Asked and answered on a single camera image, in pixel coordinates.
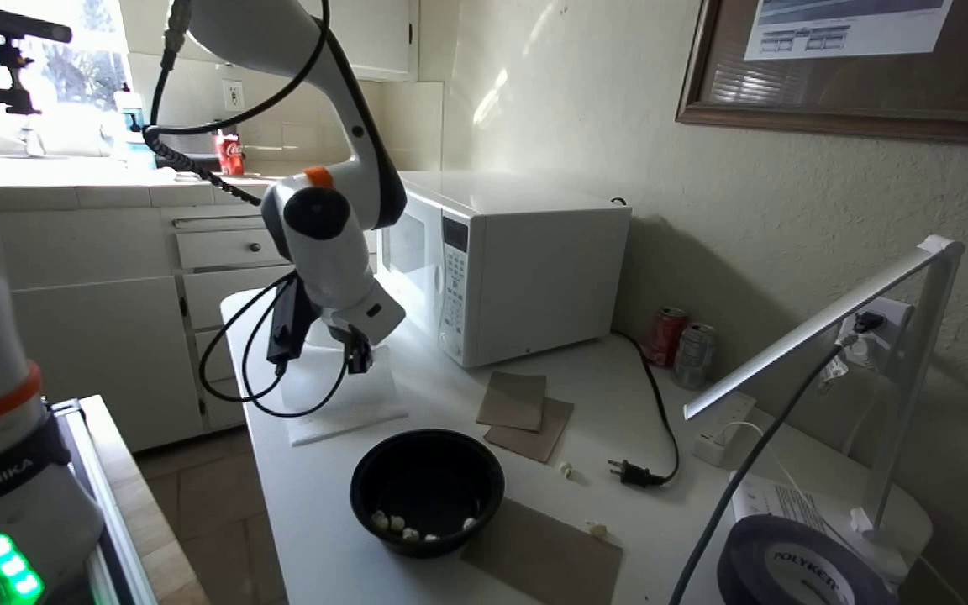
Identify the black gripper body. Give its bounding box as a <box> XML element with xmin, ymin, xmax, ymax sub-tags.
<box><xmin>327</xmin><ymin>320</ymin><xmax>380</xmax><ymax>354</ymax></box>

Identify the dark tape roll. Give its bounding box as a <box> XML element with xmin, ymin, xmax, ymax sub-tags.
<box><xmin>715</xmin><ymin>509</ymin><xmax>904</xmax><ymax>605</ymax></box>

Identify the narrow white drawer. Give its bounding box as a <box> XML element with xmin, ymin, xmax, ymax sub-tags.
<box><xmin>189</xmin><ymin>327</ymin><xmax>240</xmax><ymax>386</ymax></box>

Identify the black round bowl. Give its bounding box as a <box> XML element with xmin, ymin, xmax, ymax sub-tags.
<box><xmin>345</xmin><ymin>425</ymin><xmax>509</xmax><ymax>561</ymax></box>

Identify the tall white drawer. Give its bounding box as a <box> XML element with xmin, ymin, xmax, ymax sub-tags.
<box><xmin>178</xmin><ymin>265</ymin><xmax>292</xmax><ymax>335</ymax></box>

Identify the wide white drawer with knob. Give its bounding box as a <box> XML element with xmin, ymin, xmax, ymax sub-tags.
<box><xmin>171</xmin><ymin>217</ymin><xmax>289</xmax><ymax>273</ymax></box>

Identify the white microwave oven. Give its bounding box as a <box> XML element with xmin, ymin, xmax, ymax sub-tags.
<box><xmin>373</xmin><ymin>168</ymin><xmax>637</xmax><ymax>374</ymax></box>

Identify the red white labelled can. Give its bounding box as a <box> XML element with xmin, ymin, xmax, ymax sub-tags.
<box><xmin>212</xmin><ymin>124</ymin><xmax>252</xmax><ymax>181</ymax></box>

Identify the white kitchen base cabinet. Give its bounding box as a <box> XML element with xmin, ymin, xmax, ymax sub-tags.
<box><xmin>0</xmin><ymin>155</ymin><xmax>296</xmax><ymax>454</ymax></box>

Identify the wooden bench top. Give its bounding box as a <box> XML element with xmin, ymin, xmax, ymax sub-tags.
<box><xmin>46</xmin><ymin>390</ymin><xmax>215</xmax><ymax>605</ymax></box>

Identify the grey metal tray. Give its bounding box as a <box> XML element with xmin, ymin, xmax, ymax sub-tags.
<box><xmin>149</xmin><ymin>120</ymin><xmax>223</xmax><ymax>171</ymax></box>

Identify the large brown paper napkin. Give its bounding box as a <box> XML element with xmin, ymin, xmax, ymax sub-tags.
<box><xmin>457</xmin><ymin>497</ymin><xmax>629</xmax><ymax>605</ymax></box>

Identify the white upper cabinet door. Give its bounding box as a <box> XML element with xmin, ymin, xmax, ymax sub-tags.
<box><xmin>327</xmin><ymin>0</ymin><xmax>419</xmax><ymax>85</ymax></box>

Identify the red drink can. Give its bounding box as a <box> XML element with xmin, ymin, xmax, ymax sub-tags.
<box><xmin>645</xmin><ymin>304</ymin><xmax>692</xmax><ymax>368</ymax></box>

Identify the silver drink can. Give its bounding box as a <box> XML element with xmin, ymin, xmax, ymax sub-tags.
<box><xmin>674</xmin><ymin>320</ymin><xmax>726</xmax><ymax>390</ymax></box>

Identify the white small box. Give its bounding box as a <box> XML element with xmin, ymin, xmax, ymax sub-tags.
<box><xmin>692</xmin><ymin>390</ymin><xmax>777</xmax><ymax>471</ymax></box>

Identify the bright kitchen window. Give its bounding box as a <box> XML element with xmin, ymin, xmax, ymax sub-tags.
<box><xmin>0</xmin><ymin>0</ymin><xmax>137</xmax><ymax>161</ymax></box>

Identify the small clear bottle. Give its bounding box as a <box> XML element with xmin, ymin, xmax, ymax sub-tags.
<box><xmin>17</xmin><ymin>120</ymin><xmax>46</xmax><ymax>161</ymax></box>

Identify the brown framed picture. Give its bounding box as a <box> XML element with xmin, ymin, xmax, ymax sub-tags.
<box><xmin>676</xmin><ymin>0</ymin><xmax>968</xmax><ymax>152</ymax></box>

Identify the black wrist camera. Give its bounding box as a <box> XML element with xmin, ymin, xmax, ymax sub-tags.
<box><xmin>266</xmin><ymin>276</ymin><xmax>322</xmax><ymax>368</ymax></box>

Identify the aluminium rail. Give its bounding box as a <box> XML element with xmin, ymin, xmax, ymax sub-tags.
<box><xmin>51</xmin><ymin>396</ymin><xmax>162</xmax><ymax>605</ymax></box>

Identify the black power cord with plug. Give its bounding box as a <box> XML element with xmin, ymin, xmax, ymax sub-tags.
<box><xmin>604</xmin><ymin>333</ymin><xmax>686</xmax><ymax>490</ymax></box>

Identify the black lamp cable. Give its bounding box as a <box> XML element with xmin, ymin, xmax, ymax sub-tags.
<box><xmin>666</xmin><ymin>309</ymin><xmax>889</xmax><ymax>605</ymax></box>

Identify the black camera on tripod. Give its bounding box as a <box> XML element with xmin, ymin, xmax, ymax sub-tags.
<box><xmin>0</xmin><ymin>0</ymin><xmax>78</xmax><ymax>116</ymax></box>

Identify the white wall outlet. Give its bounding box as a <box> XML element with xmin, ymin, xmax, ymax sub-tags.
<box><xmin>834</xmin><ymin>291</ymin><xmax>919</xmax><ymax>375</ymax></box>

